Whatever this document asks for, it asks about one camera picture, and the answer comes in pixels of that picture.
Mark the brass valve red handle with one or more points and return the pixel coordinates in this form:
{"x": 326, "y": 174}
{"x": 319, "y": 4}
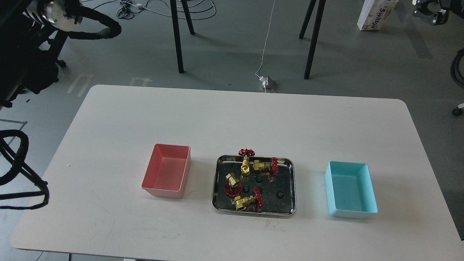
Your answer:
{"x": 241, "y": 203}
{"x": 268, "y": 167}
{"x": 245, "y": 167}
{"x": 233, "y": 187}

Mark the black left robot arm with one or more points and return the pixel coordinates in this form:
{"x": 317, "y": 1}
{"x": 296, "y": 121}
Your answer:
{"x": 33, "y": 33}

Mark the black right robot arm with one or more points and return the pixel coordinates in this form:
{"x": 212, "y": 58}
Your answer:
{"x": 436, "y": 12}

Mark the pink plastic box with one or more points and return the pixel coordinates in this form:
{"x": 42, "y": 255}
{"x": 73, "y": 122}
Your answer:
{"x": 167, "y": 171}

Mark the blue plastic box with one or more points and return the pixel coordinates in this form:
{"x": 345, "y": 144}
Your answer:
{"x": 349, "y": 190}

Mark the white cardboard box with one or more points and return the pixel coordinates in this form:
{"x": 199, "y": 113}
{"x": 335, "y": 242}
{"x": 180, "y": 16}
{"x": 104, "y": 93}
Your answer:
{"x": 374, "y": 14}

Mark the stainless steel tray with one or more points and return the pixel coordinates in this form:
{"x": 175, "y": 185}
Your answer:
{"x": 284, "y": 181}

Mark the white power adapter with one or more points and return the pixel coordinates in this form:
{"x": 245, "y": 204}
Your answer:
{"x": 267, "y": 83}

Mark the black table leg left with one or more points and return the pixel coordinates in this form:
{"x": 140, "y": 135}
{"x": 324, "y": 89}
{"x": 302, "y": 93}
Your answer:
{"x": 176, "y": 30}

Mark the black table leg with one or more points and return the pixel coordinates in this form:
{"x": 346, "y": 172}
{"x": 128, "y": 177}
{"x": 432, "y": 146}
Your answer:
{"x": 315, "y": 32}
{"x": 176, "y": 30}

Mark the black table leg right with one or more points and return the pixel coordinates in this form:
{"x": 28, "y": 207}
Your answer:
{"x": 315, "y": 32}

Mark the chair caster wheel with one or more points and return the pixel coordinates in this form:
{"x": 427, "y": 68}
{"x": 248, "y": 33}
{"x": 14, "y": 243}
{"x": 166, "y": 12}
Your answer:
{"x": 458, "y": 110}

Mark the brass valve red handle upright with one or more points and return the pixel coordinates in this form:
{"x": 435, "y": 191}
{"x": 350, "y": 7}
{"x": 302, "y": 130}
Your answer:
{"x": 245, "y": 167}

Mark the brass valve red handle front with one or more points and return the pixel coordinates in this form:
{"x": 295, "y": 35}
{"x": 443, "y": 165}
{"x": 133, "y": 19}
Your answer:
{"x": 241, "y": 203}

